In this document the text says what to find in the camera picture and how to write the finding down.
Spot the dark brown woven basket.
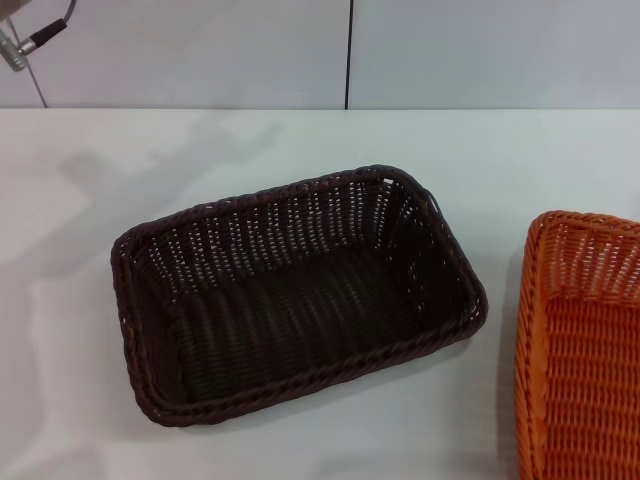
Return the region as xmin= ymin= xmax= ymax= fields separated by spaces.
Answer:
xmin=110 ymin=163 xmax=489 ymax=426

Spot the orange-yellow woven basket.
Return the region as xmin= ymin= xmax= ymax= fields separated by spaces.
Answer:
xmin=514 ymin=209 xmax=640 ymax=480

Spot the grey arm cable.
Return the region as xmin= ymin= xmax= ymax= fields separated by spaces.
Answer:
xmin=28 ymin=0 xmax=81 ymax=47

